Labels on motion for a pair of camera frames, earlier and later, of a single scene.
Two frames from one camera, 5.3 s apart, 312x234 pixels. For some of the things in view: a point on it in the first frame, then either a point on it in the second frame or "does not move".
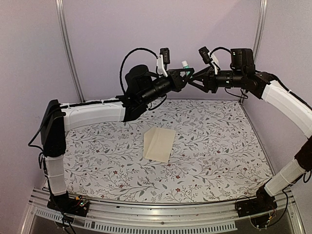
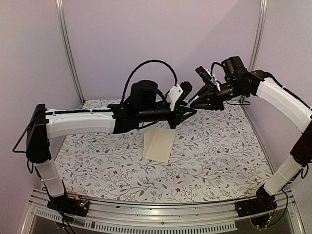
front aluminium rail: x=119 y=215 does not move
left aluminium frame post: x=59 y=7 does not move
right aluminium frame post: x=261 y=23 does not move
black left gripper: x=179 y=82 to x=178 y=117
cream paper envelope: x=158 y=143 does not move
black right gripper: x=211 y=82 to x=216 y=102
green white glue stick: x=185 y=66 to x=188 y=104
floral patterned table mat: x=183 y=151 does not move
